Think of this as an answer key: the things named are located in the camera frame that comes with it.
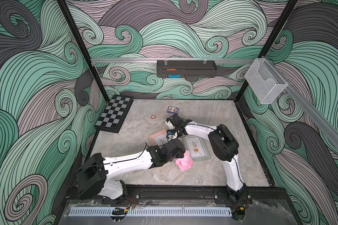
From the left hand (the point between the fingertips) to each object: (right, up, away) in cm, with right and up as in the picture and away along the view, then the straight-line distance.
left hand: (184, 147), depth 77 cm
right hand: (-7, +2, +21) cm, 23 cm away
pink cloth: (0, -7, -3) cm, 8 cm away
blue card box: (-5, +22, +34) cm, 41 cm away
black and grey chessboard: (-50, +18, +30) cm, 61 cm away
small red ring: (-21, +16, +33) cm, 42 cm away
